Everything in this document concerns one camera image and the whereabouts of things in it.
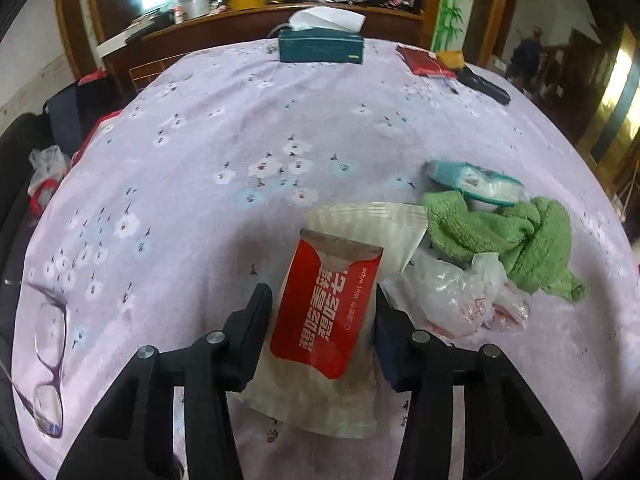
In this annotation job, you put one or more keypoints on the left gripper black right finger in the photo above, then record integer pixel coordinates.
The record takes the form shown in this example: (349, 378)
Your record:
(473, 397)

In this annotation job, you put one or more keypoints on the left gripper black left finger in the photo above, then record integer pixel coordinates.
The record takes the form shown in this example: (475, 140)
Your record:
(130, 432)

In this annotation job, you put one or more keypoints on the white plastic bag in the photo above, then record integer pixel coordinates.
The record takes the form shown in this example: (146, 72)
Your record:
(456, 302)

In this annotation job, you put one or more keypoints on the red white wet wipe pack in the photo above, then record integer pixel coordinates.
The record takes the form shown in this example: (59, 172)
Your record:
(316, 368)

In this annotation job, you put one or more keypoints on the green towel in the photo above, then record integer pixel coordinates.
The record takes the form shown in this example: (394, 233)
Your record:
(532, 239)

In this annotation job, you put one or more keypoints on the floral purple tablecloth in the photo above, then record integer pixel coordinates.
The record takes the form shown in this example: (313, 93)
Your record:
(198, 189)

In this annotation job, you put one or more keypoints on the teal cartoon tissue pack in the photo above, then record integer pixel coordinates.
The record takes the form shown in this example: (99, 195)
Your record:
(477, 183)

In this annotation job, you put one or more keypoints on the black remote pouch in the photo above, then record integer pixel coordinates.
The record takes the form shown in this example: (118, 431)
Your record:
(480, 84)

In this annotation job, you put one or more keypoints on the yellow tape roll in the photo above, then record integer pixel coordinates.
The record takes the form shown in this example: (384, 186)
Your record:
(454, 60)

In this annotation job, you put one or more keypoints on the green tissue box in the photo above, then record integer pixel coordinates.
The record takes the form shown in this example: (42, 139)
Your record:
(321, 34)

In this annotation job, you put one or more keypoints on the purple frame eyeglasses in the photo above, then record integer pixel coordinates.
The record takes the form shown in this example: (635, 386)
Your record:
(45, 406)

